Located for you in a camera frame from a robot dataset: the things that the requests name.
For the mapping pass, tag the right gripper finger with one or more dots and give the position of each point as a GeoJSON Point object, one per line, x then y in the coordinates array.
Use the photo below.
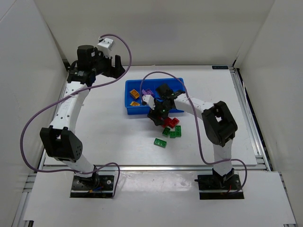
{"type": "Point", "coordinates": [155, 119]}
{"type": "Point", "coordinates": [165, 121]}

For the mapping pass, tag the green lego brick right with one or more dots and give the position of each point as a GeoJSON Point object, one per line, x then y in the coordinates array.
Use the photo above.
{"type": "Point", "coordinates": [178, 131]}

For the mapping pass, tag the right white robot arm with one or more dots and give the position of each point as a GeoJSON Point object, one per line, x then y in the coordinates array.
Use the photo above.
{"type": "Point", "coordinates": [219, 124]}

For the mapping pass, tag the green lego brick bottom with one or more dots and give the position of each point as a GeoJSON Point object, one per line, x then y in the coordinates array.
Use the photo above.
{"type": "Point", "coordinates": [160, 143]}

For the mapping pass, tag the red small lego brick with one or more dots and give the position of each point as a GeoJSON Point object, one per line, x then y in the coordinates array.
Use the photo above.
{"type": "Point", "coordinates": [174, 122]}

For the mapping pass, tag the right blue table label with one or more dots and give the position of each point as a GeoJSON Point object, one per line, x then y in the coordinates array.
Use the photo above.
{"type": "Point", "coordinates": [220, 67]}

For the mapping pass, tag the green lego brick center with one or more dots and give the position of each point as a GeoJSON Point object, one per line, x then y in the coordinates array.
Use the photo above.
{"type": "Point", "coordinates": [166, 132]}

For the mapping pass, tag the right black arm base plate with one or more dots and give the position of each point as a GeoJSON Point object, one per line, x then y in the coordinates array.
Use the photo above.
{"type": "Point", "coordinates": [211, 189]}

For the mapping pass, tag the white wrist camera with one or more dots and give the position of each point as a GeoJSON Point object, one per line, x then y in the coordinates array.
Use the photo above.
{"type": "Point", "coordinates": [106, 45]}
{"type": "Point", "coordinates": [148, 100]}

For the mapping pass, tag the yellow lego brick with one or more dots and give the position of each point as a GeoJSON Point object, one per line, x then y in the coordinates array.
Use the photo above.
{"type": "Point", "coordinates": [134, 94]}
{"type": "Point", "coordinates": [133, 103]}

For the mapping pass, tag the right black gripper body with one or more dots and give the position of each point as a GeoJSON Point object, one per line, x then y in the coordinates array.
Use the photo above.
{"type": "Point", "coordinates": [157, 115]}

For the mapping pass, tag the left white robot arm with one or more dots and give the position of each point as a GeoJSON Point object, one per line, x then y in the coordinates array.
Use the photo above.
{"type": "Point", "coordinates": [59, 139]}

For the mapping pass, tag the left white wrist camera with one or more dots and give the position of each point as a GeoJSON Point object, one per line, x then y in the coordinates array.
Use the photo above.
{"type": "Point", "coordinates": [106, 45]}

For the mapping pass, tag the blue divided plastic bin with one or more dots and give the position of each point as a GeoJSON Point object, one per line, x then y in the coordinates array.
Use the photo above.
{"type": "Point", "coordinates": [148, 83]}

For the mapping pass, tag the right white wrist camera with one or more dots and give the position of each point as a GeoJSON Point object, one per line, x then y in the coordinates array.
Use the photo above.
{"type": "Point", "coordinates": [148, 100]}

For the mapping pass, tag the red long lego brick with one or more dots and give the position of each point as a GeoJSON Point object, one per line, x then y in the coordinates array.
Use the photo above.
{"type": "Point", "coordinates": [168, 123]}

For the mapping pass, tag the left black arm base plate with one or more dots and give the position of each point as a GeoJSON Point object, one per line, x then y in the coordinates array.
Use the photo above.
{"type": "Point", "coordinates": [97, 186]}

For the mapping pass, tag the green lego brick small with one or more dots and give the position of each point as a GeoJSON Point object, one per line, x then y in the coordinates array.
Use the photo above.
{"type": "Point", "coordinates": [172, 134]}

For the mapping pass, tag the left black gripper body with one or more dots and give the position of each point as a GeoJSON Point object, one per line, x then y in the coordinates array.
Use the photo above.
{"type": "Point", "coordinates": [111, 66]}

